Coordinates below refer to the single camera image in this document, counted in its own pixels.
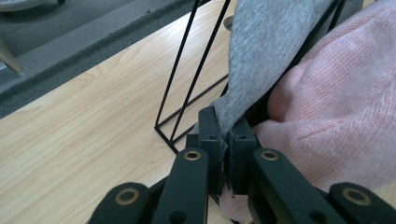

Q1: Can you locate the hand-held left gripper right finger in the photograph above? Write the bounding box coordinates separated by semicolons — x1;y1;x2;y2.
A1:
224;116;263;196

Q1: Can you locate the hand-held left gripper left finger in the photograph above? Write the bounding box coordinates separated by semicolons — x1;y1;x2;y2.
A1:
186;105;226;198

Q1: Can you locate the black wire triangular rack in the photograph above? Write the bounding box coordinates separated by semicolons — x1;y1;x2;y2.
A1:
153;0;347;204

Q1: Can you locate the pink knit beanie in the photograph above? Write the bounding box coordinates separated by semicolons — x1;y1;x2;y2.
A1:
218;0;396;223

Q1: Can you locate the grey knit beanie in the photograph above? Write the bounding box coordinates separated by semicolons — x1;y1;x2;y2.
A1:
212;0;366;194

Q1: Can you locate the white round base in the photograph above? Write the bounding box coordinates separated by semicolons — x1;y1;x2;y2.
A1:
0;0;67;13

